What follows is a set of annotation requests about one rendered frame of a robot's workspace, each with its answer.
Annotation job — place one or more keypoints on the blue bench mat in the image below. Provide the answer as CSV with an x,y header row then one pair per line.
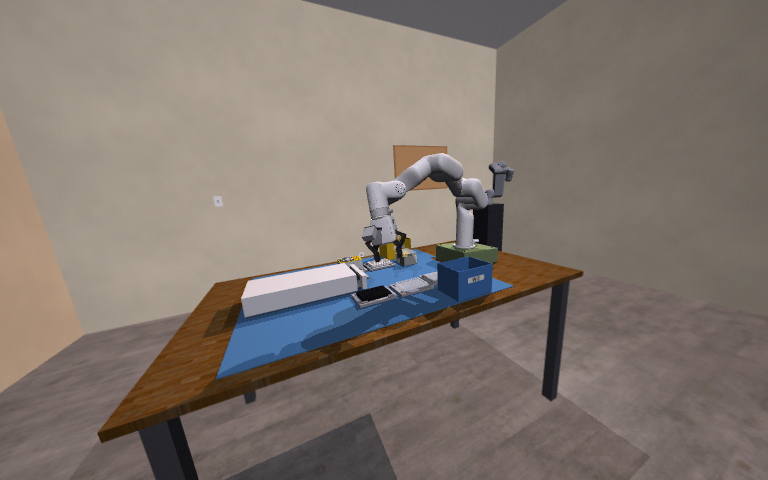
x,y
273,336

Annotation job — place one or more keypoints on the yellow open-top bin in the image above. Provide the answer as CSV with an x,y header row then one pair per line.
x,y
388,251

